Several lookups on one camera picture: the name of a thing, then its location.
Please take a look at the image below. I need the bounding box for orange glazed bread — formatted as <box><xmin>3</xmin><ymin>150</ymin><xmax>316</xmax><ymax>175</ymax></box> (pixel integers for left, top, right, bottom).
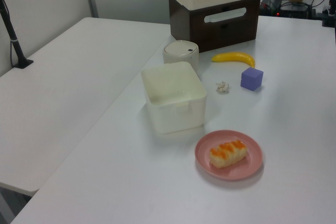
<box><xmin>209</xmin><ymin>140</ymin><xmax>248</xmax><ymax>169</ymax></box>

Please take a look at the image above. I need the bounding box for black box with red light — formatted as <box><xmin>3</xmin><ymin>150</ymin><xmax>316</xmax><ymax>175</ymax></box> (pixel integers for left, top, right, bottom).
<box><xmin>278</xmin><ymin>3</ymin><xmax>310</xmax><ymax>19</ymax></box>

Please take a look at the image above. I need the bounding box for dark brown drawer box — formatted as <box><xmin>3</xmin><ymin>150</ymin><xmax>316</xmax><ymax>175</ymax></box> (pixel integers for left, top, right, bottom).
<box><xmin>168</xmin><ymin>0</ymin><xmax>261</xmax><ymax>53</ymax></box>

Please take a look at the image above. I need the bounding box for yellow banana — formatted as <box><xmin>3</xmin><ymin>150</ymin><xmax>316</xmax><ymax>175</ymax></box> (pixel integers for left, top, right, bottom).
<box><xmin>211</xmin><ymin>51</ymin><xmax>256</xmax><ymax>69</ymax></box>

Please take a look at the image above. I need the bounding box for purple cube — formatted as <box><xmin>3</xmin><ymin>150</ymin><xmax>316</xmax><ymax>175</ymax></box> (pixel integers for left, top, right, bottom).
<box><xmin>240</xmin><ymin>67</ymin><xmax>264</xmax><ymax>92</ymax></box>

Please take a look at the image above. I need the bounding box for small white lidded bin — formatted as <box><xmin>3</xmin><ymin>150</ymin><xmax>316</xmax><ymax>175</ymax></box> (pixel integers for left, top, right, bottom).
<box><xmin>162</xmin><ymin>40</ymin><xmax>200</xmax><ymax>74</ymax></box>

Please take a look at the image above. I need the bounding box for crumpled white paper ball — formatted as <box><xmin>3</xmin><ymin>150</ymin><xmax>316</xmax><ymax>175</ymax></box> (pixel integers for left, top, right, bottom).
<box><xmin>215</xmin><ymin>80</ymin><xmax>230</xmax><ymax>95</ymax></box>

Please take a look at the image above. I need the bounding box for white square plastic box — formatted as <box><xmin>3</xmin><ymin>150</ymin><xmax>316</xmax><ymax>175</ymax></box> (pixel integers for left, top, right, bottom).
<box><xmin>140</xmin><ymin>61</ymin><xmax>208</xmax><ymax>134</ymax></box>

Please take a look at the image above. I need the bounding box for pink round plate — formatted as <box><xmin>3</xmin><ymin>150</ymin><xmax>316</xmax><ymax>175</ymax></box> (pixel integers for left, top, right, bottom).
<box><xmin>194</xmin><ymin>130</ymin><xmax>264</xmax><ymax>182</ymax></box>

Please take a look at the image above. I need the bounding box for black clamp mount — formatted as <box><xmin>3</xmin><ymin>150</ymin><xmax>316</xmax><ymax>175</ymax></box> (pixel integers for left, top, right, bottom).
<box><xmin>321</xmin><ymin>0</ymin><xmax>336</xmax><ymax>28</ymax></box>

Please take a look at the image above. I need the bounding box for black clamped camera pole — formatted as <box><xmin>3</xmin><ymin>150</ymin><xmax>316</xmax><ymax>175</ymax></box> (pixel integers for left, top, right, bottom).
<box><xmin>0</xmin><ymin>0</ymin><xmax>35</xmax><ymax>70</ymax></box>

